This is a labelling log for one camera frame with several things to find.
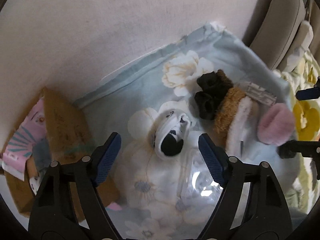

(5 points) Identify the clear tape roll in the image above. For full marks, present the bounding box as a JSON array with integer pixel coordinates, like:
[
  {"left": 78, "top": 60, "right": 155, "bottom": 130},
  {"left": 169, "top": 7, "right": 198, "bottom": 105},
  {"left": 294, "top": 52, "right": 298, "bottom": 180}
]
[{"left": 178, "top": 151, "right": 222, "bottom": 206}]

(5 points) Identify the pink cardboard box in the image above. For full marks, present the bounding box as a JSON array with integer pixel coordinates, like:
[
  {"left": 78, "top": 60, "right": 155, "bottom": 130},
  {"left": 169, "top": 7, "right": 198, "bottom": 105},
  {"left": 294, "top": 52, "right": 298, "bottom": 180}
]
[{"left": 0, "top": 87, "right": 123, "bottom": 223}]

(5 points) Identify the light blue floral cloth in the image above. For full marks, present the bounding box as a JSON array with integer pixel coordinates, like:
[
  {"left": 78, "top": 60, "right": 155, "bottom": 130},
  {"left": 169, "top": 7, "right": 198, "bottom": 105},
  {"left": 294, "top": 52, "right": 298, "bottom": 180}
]
[{"left": 76, "top": 23, "right": 299, "bottom": 239}]

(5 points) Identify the grey blue fluffy sock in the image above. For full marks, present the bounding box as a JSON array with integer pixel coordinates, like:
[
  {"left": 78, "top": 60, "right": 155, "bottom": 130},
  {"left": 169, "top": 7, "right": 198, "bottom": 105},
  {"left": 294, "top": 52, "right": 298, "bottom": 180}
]
[{"left": 33, "top": 138, "right": 52, "bottom": 170}]

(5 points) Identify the small white printed sock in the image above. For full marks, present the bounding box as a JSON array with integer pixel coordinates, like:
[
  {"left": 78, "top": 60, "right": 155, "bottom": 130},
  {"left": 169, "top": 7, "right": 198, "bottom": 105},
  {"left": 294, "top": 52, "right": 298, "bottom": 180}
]
[{"left": 29, "top": 177, "right": 41, "bottom": 195}]

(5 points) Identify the beige chair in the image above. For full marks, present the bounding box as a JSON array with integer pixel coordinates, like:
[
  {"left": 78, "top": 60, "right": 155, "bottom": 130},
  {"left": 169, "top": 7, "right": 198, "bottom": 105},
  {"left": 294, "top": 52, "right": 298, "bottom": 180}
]
[{"left": 250, "top": 0, "right": 319, "bottom": 72}]

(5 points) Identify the brown white fluffy sock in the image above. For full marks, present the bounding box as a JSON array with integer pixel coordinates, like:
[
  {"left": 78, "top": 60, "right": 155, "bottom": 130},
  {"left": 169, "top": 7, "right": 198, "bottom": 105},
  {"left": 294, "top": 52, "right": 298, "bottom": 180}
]
[{"left": 214, "top": 69, "right": 259, "bottom": 158}]

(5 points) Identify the yellow floral bedding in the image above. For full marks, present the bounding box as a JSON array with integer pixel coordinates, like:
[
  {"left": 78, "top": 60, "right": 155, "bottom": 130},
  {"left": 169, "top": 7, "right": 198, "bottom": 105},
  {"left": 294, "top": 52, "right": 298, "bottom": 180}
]
[{"left": 274, "top": 50, "right": 319, "bottom": 213}]

